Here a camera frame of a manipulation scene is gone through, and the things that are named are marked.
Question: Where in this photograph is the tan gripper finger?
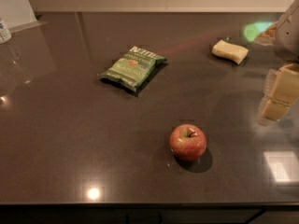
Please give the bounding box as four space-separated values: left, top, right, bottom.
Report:
259 63 299 121

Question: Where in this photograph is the pale yellow sponge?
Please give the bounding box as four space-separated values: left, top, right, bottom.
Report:
212 40 249 64

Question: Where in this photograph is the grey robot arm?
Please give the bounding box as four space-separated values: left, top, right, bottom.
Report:
258 0 299 126

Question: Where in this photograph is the red apple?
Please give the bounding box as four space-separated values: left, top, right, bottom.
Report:
169 124 206 161

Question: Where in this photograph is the green chip bag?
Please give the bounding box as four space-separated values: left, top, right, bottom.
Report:
100 47 166 92

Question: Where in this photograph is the white slanted panel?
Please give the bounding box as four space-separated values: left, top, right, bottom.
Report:
0 0 45 33

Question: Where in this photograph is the white bottle at left edge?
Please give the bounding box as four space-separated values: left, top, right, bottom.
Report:
0 17 12 44

